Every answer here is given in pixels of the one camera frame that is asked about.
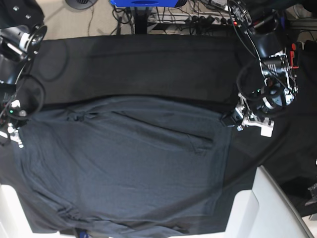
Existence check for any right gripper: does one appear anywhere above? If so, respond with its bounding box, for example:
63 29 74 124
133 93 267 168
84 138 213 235
0 100 27 149

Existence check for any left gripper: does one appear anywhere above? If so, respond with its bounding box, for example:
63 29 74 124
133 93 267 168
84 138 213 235
221 86 295 130

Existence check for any dark grey T-shirt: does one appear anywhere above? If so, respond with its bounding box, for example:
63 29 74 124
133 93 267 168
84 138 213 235
14 97 231 238

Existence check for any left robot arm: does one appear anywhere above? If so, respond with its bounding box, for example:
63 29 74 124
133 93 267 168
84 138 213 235
223 0 299 137

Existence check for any black table cloth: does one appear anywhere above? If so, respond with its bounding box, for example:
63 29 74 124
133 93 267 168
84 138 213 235
0 34 317 235

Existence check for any white chair right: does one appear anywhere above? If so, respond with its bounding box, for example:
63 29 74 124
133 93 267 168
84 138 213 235
224 166 313 238

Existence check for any white chair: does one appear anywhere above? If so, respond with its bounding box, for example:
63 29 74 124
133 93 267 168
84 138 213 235
0 185 61 238
224 166 313 238

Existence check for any white chair left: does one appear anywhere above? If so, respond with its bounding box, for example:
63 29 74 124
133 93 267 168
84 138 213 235
0 185 61 238

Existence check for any black power strip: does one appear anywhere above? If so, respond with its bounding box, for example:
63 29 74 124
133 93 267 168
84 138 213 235
148 12 237 25

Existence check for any round black floor base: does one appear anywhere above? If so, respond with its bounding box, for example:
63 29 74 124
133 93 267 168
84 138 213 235
65 0 97 10

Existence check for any blue plastic bin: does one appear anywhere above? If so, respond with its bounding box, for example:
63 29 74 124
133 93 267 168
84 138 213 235
110 0 178 7

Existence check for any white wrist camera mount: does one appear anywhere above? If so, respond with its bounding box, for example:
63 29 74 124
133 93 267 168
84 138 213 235
261 120 274 137

